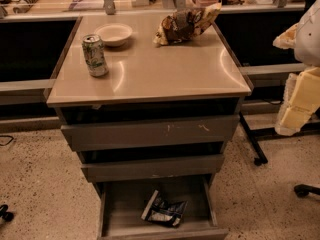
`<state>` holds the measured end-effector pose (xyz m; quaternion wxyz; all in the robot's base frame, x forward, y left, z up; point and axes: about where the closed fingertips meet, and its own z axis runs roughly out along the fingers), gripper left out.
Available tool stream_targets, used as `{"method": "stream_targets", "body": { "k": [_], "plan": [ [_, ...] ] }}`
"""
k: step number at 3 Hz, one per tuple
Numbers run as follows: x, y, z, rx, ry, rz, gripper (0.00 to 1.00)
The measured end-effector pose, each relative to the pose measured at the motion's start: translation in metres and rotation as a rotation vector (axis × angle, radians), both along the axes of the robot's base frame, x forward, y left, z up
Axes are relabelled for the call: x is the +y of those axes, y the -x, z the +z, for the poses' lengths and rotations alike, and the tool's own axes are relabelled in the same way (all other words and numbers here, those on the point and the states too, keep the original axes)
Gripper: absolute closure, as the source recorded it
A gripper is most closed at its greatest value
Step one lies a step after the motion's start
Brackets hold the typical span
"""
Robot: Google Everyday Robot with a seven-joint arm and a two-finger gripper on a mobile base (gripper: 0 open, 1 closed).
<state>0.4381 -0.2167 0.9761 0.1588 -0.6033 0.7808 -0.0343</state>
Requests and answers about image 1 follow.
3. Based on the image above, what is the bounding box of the black coiled tool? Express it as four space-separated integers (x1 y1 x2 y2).
13 0 39 14

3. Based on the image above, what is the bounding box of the green white soda can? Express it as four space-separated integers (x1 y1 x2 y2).
82 34 108 77

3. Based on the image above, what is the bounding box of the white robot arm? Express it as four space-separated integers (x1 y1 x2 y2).
273 0 320 136

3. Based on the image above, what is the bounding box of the middle grey drawer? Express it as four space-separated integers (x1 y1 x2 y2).
82 154 224 182

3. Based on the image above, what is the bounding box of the black caster left floor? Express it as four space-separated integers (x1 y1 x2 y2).
0 204 14 222

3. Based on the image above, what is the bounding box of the white bowl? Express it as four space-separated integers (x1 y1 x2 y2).
95 23 133 47

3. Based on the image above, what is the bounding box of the grey drawer cabinet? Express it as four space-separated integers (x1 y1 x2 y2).
45 13 253 240

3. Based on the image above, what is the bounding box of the black cable on floor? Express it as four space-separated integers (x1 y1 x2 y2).
0 134 15 147

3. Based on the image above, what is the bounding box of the top grey drawer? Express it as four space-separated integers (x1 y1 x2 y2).
61 115 239 151

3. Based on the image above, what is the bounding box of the blue chip bag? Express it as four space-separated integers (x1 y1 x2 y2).
141 190 188 227

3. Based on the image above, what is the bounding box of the open bottom grey drawer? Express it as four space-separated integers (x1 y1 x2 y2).
97 176 228 240

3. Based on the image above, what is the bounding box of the black table leg with caster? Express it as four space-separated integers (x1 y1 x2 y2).
239 113 320 166

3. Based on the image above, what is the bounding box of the black chair base wheel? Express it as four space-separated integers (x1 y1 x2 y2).
294 184 320 197

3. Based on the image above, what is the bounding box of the brown yellow chip bag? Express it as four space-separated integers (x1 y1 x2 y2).
153 3 222 46

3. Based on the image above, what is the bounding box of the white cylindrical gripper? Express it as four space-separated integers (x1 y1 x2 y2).
273 24 320 136

